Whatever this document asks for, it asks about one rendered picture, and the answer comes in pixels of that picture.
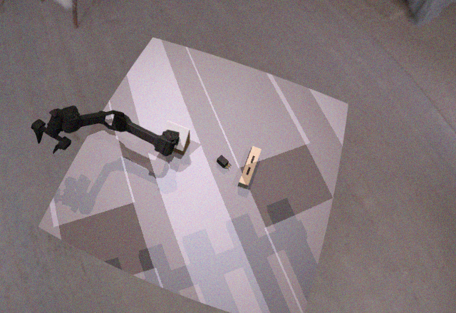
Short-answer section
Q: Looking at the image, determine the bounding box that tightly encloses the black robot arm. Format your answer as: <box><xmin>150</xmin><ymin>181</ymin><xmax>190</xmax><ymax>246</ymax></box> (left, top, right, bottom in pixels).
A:
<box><xmin>50</xmin><ymin>106</ymin><xmax>180</xmax><ymax>156</ymax></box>

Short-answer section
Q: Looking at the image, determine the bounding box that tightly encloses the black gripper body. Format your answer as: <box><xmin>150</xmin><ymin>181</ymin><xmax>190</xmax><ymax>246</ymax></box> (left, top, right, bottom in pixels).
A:
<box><xmin>31</xmin><ymin>119</ymin><xmax>71</xmax><ymax>150</ymax></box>

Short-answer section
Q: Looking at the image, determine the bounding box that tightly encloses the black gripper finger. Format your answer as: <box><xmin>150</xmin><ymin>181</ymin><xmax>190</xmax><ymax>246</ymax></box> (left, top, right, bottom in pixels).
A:
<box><xmin>34</xmin><ymin>130</ymin><xmax>43</xmax><ymax>144</ymax></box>
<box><xmin>53</xmin><ymin>144</ymin><xmax>61</xmax><ymax>153</ymax></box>

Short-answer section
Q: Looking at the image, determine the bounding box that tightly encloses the black two-prong plug charger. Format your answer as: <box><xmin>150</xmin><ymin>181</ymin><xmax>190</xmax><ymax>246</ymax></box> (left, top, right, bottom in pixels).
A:
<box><xmin>217</xmin><ymin>155</ymin><xmax>229</xmax><ymax>168</ymax></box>

